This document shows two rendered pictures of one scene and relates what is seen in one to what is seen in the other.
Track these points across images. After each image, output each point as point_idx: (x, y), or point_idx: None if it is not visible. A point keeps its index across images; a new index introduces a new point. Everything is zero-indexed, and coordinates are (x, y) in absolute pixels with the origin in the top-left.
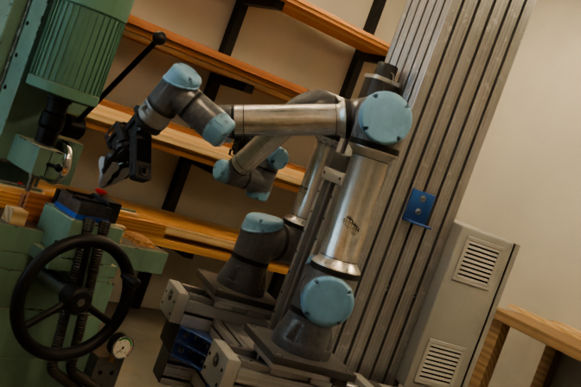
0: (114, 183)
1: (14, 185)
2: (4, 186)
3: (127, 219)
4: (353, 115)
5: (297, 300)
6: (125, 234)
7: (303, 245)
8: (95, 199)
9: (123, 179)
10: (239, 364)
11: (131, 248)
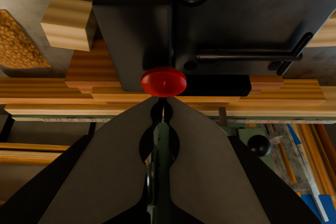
0: (133, 108)
1: (230, 117)
2: (254, 110)
3: (28, 94)
4: None
5: None
6: (33, 54)
7: None
8: (179, 56)
9: (97, 132)
10: None
11: None
